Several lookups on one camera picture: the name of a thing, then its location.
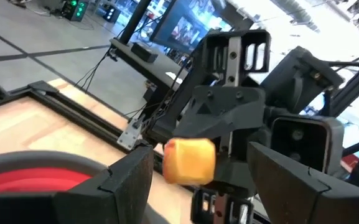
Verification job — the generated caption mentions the black device blue lights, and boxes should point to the black device blue lights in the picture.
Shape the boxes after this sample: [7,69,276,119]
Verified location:
[103,4,121,24]

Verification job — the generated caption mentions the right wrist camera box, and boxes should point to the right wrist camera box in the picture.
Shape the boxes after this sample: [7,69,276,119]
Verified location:
[271,114,345,175]

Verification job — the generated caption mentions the grey side desk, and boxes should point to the grey side desk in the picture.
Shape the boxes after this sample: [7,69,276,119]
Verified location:
[110,37,198,94]

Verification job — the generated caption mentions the computer monitor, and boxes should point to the computer monitor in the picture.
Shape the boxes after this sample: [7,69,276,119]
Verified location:
[150,0,256,56]

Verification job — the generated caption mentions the black device green lights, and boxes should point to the black device green lights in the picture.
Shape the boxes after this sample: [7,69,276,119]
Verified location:
[60,0,90,22]

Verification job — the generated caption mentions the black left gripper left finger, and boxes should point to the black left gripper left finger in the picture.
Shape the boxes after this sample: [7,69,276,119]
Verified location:
[56,144,154,224]

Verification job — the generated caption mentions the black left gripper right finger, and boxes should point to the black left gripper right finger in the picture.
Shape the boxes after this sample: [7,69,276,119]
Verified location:
[246,141,359,224]

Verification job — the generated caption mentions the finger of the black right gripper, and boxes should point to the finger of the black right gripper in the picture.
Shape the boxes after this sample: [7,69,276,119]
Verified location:
[172,85,266,140]
[212,145,258,200]

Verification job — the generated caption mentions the black vertical pole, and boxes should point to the black vertical pole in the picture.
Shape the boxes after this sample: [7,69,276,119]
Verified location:
[118,0,153,44]

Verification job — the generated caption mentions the small black desk box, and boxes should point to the small black desk box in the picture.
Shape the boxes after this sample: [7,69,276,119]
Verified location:
[131,42,159,63]

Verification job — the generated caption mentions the red colander bowl grey rim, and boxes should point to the red colander bowl grey rim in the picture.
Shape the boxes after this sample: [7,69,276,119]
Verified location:
[0,150,109,194]

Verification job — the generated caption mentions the silver mounting bracket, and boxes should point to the silver mounting bracket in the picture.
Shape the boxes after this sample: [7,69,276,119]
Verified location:
[116,114,146,151]

